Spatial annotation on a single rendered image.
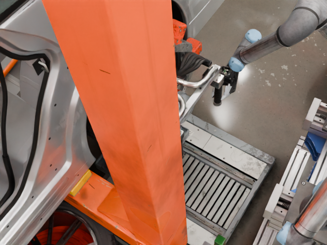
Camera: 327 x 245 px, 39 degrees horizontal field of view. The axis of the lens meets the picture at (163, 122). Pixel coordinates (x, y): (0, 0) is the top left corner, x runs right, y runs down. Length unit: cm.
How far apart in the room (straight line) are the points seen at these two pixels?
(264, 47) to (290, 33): 16
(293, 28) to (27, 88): 111
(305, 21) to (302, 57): 156
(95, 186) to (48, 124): 54
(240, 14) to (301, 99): 88
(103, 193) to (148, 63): 133
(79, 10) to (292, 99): 258
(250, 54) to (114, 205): 90
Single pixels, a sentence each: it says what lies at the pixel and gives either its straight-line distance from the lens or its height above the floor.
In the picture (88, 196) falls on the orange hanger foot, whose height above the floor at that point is 68.
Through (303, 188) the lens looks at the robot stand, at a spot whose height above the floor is 82.
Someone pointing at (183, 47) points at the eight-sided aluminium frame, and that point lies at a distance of 212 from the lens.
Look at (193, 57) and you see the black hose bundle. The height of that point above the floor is 105.
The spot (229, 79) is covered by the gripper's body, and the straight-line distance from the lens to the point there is 221.
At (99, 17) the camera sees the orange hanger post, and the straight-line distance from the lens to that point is 72.
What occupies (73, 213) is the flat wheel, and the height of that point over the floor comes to 50.
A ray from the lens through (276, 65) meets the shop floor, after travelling 337.
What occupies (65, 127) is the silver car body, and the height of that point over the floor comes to 111.
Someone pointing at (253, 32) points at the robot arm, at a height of 97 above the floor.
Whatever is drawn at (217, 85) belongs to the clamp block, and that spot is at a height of 93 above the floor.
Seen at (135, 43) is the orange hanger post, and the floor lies 203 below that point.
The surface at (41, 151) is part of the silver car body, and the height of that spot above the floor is 111.
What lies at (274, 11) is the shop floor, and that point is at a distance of 372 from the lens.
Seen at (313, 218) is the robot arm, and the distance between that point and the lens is 152.
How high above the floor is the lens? 263
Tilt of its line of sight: 59 degrees down
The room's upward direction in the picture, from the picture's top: 7 degrees counter-clockwise
